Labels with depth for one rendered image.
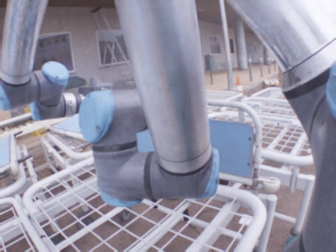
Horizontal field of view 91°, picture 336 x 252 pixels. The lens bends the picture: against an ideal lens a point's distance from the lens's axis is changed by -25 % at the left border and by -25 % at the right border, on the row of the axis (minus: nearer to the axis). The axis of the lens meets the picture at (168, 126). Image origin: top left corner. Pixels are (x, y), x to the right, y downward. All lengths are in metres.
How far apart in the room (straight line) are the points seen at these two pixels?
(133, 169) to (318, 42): 0.34
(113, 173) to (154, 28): 0.26
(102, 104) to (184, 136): 0.15
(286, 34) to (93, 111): 0.32
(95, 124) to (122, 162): 0.08
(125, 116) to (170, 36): 0.20
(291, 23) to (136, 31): 0.19
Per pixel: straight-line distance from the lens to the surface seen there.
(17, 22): 0.49
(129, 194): 0.40
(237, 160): 0.73
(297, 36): 0.29
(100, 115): 0.35
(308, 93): 0.29
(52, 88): 0.65
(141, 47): 0.22
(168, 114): 0.25
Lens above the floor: 0.92
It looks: 17 degrees down
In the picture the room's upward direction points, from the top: 7 degrees counter-clockwise
